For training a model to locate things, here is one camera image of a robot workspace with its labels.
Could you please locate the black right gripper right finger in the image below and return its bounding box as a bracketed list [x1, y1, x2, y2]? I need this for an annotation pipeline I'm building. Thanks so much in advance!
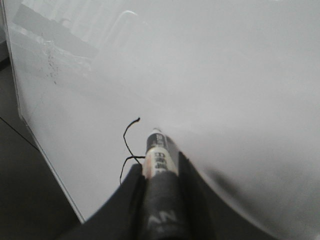
[178, 151, 274, 240]

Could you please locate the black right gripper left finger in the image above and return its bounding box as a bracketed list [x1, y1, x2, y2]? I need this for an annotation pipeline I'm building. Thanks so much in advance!
[74, 164, 145, 240]

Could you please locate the white black whiteboard marker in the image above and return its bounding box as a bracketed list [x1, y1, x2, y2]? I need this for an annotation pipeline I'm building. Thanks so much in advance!
[139, 128, 191, 240]

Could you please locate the white whiteboard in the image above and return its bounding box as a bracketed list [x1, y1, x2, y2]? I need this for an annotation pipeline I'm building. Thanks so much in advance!
[0, 0, 320, 240]

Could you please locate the thin black cable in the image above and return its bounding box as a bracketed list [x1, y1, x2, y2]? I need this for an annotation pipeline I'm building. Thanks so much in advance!
[0, 116, 41, 152]

